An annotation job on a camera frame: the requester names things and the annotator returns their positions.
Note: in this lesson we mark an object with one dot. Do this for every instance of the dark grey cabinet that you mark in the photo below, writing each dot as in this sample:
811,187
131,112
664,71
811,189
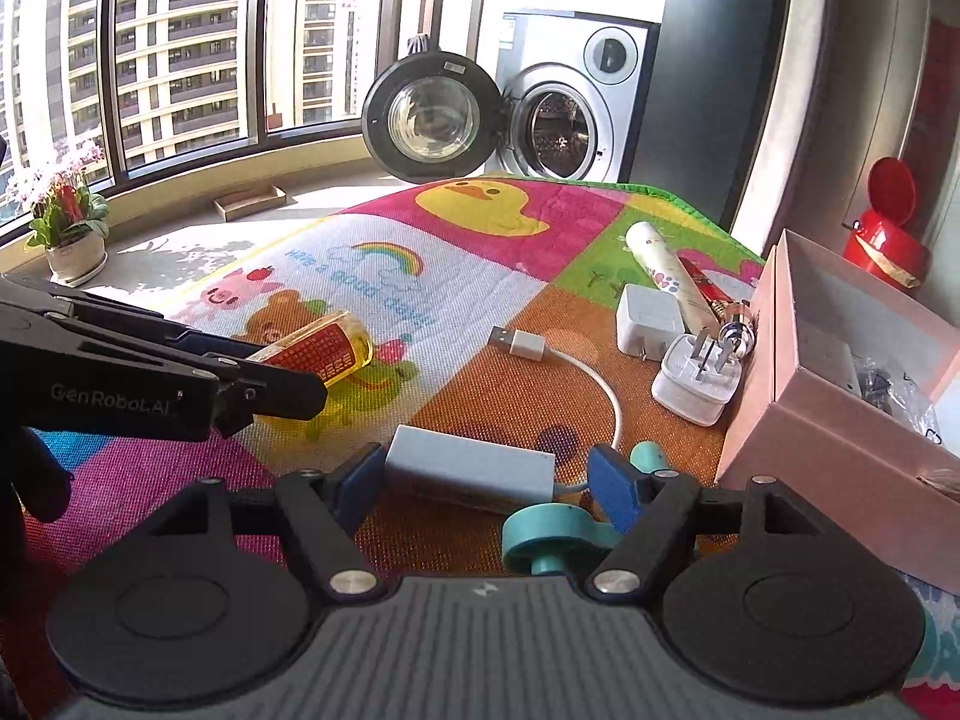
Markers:
697,90

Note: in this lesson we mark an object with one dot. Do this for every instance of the silver washing machine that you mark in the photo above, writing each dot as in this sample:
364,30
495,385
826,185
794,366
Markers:
592,127

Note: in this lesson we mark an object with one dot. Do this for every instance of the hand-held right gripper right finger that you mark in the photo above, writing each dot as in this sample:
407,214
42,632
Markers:
611,491

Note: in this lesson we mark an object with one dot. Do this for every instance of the pink cardboard box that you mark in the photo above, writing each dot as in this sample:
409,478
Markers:
825,450

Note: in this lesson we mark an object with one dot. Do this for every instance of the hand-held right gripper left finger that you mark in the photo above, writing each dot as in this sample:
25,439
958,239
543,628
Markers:
358,487

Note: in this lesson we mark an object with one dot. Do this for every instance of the white square power adapter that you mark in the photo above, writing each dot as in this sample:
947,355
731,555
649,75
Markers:
645,319

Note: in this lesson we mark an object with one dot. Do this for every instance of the white plug charger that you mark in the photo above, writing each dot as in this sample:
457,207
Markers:
690,390

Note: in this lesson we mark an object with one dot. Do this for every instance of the colourful cartoon play mat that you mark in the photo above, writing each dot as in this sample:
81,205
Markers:
487,262

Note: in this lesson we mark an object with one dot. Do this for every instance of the dark red lipstick tube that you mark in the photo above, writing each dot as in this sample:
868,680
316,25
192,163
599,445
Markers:
330,349

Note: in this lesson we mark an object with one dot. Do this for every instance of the small white box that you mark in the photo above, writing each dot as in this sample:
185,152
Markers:
825,356

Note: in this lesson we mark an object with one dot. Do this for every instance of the red trash can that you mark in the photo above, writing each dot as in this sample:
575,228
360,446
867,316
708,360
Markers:
885,240

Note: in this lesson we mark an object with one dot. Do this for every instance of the red patterned lipstick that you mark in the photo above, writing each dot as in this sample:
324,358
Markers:
705,285

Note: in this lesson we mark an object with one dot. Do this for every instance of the white cream tube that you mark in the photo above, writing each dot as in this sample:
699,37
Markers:
660,259

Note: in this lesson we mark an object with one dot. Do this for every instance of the clear plastic bag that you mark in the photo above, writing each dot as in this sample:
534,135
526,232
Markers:
900,397

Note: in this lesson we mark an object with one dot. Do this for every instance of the large window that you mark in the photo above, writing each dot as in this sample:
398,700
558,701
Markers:
187,52

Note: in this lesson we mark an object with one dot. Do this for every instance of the teal plastic roller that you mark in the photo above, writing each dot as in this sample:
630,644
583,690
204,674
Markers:
540,529

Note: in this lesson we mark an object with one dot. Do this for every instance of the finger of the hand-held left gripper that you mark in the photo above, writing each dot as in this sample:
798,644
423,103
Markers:
112,311
285,396

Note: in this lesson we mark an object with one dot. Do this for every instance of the flat cardboard tray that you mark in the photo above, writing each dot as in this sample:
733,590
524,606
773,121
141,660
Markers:
250,202

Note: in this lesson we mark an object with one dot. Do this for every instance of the potted pink flower plant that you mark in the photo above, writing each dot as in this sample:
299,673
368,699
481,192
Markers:
71,255

